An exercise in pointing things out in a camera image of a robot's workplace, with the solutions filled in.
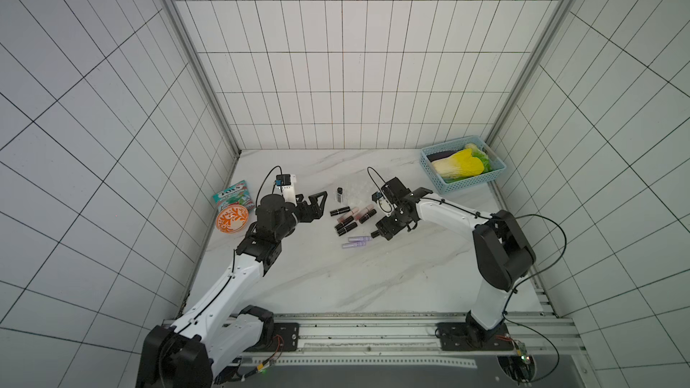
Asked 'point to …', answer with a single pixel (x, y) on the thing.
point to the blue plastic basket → (447, 149)
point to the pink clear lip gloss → (349, 216)
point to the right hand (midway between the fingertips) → (381, 225)
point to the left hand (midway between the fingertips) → (312, 199)
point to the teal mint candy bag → (236, 194)
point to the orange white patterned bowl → (231, 218)
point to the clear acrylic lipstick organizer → (357, 191)
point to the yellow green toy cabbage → (466, 162)
